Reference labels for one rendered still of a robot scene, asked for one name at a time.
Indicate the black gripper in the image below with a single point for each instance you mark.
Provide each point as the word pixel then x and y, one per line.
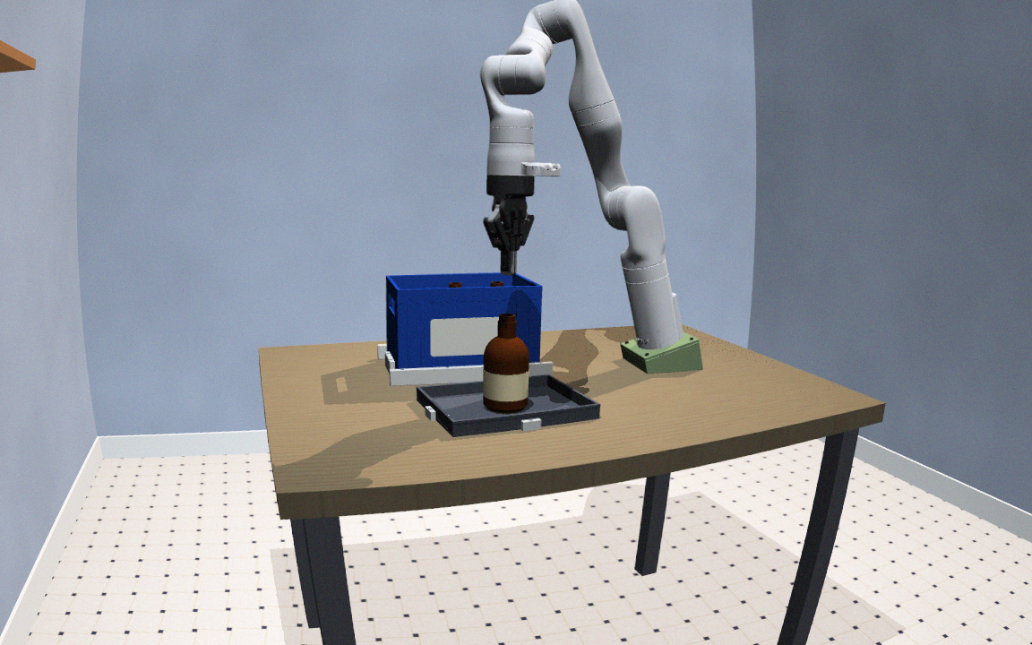
pixel 509 193

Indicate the blue crate with dividers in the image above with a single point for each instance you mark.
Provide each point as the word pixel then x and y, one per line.
pixel 429 324

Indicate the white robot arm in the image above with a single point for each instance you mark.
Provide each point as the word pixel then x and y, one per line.
pixel 655 310

